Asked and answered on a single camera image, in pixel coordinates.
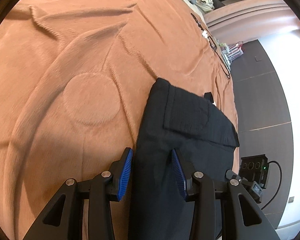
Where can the black pants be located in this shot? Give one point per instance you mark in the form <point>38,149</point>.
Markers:
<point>175,118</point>

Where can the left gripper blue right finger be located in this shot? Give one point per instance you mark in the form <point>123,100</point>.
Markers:
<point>183,171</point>

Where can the black power box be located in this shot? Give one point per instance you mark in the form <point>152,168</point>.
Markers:
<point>255,168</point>

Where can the mauve curtain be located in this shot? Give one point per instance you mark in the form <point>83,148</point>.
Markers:
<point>249,20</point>

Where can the brown fleece blanket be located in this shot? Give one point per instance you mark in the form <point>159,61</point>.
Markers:
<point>75,76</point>

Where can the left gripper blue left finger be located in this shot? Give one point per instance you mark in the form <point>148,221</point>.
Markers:
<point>120,171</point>

